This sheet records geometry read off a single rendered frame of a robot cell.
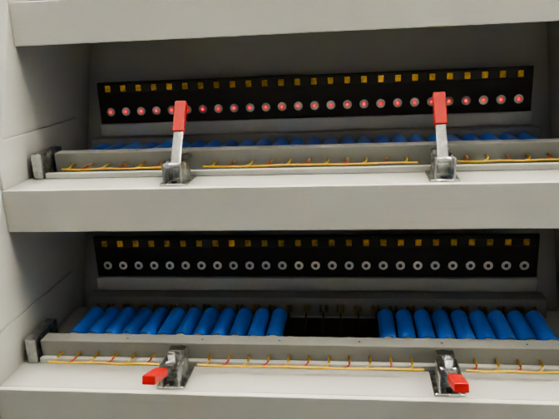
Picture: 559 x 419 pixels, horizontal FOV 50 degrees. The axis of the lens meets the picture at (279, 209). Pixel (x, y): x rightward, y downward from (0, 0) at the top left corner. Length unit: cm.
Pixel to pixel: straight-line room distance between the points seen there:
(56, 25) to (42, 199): 19
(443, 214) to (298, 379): 22
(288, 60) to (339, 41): 7
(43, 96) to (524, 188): 54
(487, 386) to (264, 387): 21
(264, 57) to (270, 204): 29
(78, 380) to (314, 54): 49
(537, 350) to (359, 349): 17
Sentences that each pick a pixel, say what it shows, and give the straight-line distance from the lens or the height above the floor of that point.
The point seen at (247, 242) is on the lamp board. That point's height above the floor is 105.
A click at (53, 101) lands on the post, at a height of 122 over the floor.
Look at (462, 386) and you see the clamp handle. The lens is 53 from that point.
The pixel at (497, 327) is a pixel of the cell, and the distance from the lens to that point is 69.
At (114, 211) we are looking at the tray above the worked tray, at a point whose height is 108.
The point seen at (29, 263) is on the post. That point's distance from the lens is 72.
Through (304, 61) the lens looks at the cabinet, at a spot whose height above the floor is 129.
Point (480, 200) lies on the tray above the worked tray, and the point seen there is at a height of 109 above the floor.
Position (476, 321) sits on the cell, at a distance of 70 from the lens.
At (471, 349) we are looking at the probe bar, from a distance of 63.
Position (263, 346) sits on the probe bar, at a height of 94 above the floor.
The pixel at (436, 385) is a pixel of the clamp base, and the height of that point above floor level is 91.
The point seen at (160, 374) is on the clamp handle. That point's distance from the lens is 56.
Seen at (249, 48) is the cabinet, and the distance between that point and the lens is 83.
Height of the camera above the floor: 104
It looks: 4 degrees up
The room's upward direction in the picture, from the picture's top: straight up
